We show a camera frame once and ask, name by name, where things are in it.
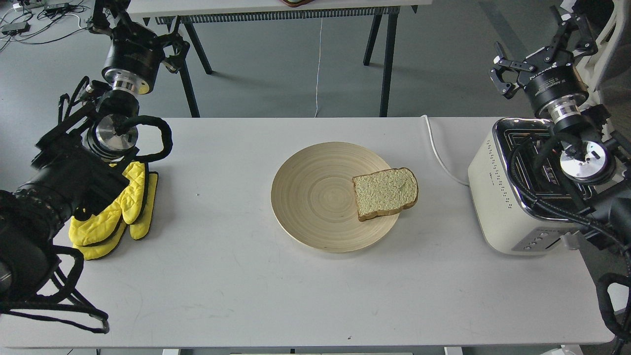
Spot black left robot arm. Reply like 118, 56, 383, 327
1, 0, 190, 333

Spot white toaster power cable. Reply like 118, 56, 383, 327
420, 114, 470, 187

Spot thin white hanging cable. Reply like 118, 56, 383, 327
314, 17, 324, 118

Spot round bamboo plate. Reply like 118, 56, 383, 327
271, 142, 398, 252

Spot yellow oven mitt upper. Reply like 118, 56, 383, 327
69, 161, 148, 247

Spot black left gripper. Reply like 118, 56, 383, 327
88, 0, 190, 95

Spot cables and adapters on floor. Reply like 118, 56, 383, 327
0, 0, 94, 52

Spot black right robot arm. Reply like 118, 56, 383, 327
489, 6, 630, 267

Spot slice of bread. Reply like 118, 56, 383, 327
351, 168, 419, 221

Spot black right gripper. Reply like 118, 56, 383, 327
489, 5, 599, 119

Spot white office chair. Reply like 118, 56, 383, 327
575, 0, 630, 109

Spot background table with black legs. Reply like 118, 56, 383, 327
128, 0, 432, 117

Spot cream two-slot toaster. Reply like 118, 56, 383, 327
467, 117, 580, 256

